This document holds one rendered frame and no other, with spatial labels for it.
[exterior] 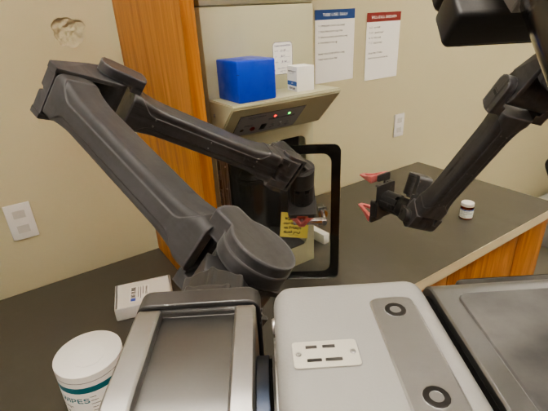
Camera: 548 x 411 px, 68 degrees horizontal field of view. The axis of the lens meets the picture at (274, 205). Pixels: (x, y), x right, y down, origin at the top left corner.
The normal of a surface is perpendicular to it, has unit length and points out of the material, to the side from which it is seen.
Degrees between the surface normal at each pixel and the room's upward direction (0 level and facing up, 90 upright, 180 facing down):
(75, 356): 0
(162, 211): 69
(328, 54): 90
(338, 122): 90
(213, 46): 90
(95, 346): 0
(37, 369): 1
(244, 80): 90
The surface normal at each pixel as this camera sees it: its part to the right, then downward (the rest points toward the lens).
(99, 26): 0.56, 0.32
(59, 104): -0.48, 0.05
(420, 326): -0.04, -0.91
